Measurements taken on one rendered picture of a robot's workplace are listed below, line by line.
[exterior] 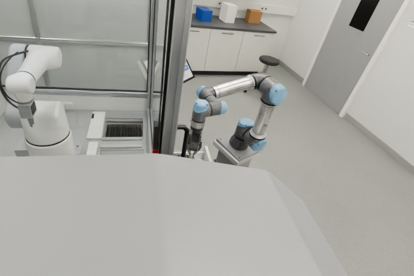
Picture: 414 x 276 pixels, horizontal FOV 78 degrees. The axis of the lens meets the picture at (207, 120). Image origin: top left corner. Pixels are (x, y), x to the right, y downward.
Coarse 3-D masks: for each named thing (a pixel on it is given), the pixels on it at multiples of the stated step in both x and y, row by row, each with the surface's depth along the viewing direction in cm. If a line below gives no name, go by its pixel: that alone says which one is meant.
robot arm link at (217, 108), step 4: (208, 96) 140; (212, 96) 140; (208, 100) 139; (212, 100) 138; (216, 100) 138; (220, 100) 139; (212, 104) 134; (216, 104) 135; (220, 104) 136; (224, 104) 137; (212, 108) 133; (216, 108) 134; (220, 108) 136; (224, 108) 137; (212, 112) 134; (216, 112) 135; (220, 112) 136; (224, 112) 139
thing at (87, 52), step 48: (0, 0) 49; (48, 0) 50; (96, 0) 52; (144, 0) 54; (0, 48) 54; (48, 48) 56; (96, 48) 58; (144, 48) 60; (0, 96) 60; (48, 96) 62; (96, 96) 65; (144, 96) 68; (0, 144) 67; (48, 144) 71; (96, 144) 74; (144, 144) 78
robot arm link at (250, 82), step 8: (240, 80) 152; (248, 80) 153; (256, 80) 154; (200, 88) 146; (208, 88) 146; (216, 88) 146; (224, 88) 147; (232, 88) 149; (240, 88) 152; (248, 88) 155; (256, 88) 158; (200, 96) 144; (216, 96) 146; (224, 96) 150
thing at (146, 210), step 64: (0, 192) 26; (64, 192) 27; (128, 192) 28; (192, 192) 31; (256, 192) 36; (0, 256) 21; (64, 256) 22; (128, 256) 23; (192, 256) 24; (256, 256) 27; (320, 256) 33
